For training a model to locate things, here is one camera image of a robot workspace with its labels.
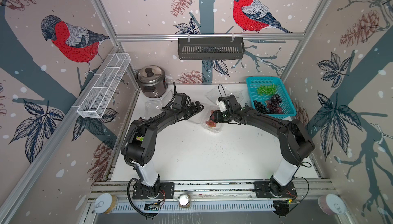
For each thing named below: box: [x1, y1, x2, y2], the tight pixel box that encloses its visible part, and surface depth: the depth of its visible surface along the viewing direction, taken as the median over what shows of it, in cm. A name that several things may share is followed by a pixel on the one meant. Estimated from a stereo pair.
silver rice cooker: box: [134, 65, 168, 99], surface depth 105 cm
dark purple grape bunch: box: [265, 94, 284, 115], surface depth 103 cm
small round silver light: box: [178, 193, 191, 209], surface depth 64 cm
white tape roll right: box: [317, 193, 347, 216], surface depth 67 cm
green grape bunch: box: [256, 83, 278, 96], surface depth 116 cm
